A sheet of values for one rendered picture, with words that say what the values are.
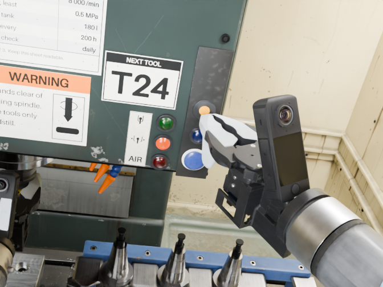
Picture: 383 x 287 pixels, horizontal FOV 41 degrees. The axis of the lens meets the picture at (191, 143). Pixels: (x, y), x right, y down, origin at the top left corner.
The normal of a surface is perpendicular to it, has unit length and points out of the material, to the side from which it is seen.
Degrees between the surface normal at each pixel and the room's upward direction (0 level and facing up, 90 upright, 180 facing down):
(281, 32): 90
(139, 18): 90
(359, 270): 54
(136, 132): 90
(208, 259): 0
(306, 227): 62
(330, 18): 90
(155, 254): 0
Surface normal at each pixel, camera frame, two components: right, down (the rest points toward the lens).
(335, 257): -0.66, -0.26
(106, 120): 0.04, 0.53
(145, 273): 0.17, -0.84
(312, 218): -0.46, -0.49
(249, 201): 0.53, 0.52
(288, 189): 0.50, 0.00
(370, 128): -0.99, -0.12
